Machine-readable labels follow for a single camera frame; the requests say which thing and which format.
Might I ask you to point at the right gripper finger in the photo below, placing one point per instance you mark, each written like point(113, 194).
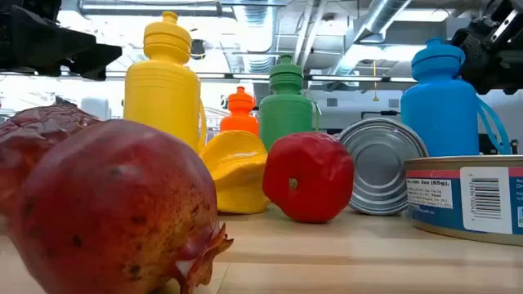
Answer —
point(476, 57)

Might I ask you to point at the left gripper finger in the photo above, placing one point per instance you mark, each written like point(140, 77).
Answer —
point(102, 57)

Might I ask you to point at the blue plastic squeeze bottle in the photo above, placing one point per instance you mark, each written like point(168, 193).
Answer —
point(441, 114)

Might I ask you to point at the yellow plastic squeeze bottle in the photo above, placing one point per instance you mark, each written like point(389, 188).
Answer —
point(163, 98)

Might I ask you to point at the dark red wrinkled fruit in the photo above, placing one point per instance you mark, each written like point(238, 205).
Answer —
point(32, 134)

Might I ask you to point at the small red labelled can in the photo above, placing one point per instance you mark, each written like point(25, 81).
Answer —
point(380, 163)

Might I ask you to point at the orange plastic squeeze bottle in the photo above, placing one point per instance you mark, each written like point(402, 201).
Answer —
point(240, 118)

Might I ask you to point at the can with barcode label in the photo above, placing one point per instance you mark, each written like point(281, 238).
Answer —
point(441, 220)

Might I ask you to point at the yellow starfruit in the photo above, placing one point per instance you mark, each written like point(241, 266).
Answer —
point(237, 175)

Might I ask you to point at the green plastic squeeze bottle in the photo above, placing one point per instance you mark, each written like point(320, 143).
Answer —
point(286, 118)

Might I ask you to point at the red apple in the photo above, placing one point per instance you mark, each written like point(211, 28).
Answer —
point(310, 171)

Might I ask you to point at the black hanging ceiling lamp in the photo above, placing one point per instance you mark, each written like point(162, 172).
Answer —
point(199, 49)

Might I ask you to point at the yellow hanging pendant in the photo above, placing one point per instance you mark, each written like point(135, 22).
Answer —
point(375, 98)

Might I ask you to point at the long ceiling light strip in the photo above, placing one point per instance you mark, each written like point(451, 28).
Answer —
point(347, 78)

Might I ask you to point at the red speckled pomegranate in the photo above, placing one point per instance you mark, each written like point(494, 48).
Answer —
point(114, 204)

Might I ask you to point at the silver spiral ventilation duct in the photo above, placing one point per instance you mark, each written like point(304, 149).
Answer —
point(382, 16)

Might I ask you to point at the black gantry frame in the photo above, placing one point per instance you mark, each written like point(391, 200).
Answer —
point(384, 112)

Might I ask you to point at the silver ribbed ventilation duct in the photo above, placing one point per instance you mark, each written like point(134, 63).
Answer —
point(258, 18)

